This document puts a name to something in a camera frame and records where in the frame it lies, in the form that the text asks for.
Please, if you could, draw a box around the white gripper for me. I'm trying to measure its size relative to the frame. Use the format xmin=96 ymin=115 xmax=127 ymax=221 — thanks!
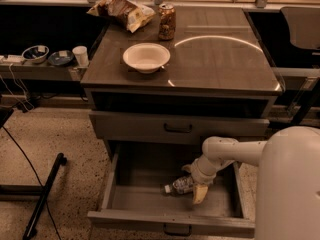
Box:
xmin=181 ymin=155 xmax=230 ymax=204

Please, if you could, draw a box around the blue plastic bottle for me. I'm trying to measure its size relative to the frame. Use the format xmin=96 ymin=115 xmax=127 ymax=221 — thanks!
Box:
xmin=163 ymin=176 xmax=194 ymax=195

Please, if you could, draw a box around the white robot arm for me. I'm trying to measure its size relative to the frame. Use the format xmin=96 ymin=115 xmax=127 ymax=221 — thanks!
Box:
xmin=183 ymin=126 xmax=320 ymax=240

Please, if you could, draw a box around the open lower drawer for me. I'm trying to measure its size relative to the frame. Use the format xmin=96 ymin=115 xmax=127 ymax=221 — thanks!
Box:
xmin=88 ymin=142 xmax=255 ymax=238

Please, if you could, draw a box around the closed upper drawer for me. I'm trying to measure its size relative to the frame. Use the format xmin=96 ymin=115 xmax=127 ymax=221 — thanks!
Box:
xmin=89 ymin=111 xmax=269 ymax=145

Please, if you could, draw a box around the grey drawer cabinet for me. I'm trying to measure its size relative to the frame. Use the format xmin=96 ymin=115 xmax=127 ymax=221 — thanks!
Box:
xmin=80 ymin=5 xmax=284 ymax=152

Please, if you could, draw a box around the soda can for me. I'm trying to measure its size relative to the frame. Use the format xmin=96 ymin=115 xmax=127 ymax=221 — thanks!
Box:
xmin=158 ymin=3 xmax=176 ymax=40

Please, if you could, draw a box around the white paper cup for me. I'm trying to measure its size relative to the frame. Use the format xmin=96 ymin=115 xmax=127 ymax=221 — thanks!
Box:
xmin=72 ymin=46 xmax=89 ymax=67

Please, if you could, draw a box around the black floor stand leg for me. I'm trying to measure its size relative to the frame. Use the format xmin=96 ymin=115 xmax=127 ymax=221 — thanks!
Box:
xmin=23 ymin=153 xmax=67 ymax=240

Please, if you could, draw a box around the chip bag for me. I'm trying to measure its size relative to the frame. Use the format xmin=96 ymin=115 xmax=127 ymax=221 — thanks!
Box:
xmin=87 ymin=0 xmax=156 ymax=33

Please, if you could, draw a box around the grey side shelf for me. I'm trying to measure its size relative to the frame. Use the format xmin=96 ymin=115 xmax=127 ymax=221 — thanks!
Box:
xmin=0 ymin=63 xmax=86 ymax=81

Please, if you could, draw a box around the white patterned bowl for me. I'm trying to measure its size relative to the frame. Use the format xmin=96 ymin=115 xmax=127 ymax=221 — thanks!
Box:
xmin=22 ymin=45 xmax=49 ymax=64

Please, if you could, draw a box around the white power strip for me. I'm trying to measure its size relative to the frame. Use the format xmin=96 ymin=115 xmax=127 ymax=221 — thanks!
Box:
xmin=0 ymin=55 xmax=24 ymax=64

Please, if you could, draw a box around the black cable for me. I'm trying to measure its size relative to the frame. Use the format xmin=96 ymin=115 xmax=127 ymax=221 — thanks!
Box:
xmin=1 ymin=126 xmax=63 ymax=240

